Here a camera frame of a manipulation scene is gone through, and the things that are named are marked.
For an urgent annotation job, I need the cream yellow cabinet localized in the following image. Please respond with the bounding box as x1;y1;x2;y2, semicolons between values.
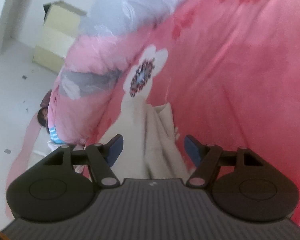
33;1;86;73

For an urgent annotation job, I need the person lying in bed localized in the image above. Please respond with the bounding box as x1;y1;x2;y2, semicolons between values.
37;107;49;133

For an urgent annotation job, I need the red floral fleece blanket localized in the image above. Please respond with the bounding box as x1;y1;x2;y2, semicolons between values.
93;0;300;226

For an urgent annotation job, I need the blue white striped cloth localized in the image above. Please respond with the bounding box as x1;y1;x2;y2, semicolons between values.
48;127;63;144

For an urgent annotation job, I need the beige garment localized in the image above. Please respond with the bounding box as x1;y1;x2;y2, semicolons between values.
87;96;190;181

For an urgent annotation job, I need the pink grey floral quilt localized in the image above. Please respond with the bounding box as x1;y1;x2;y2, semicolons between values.
47;0;185;145

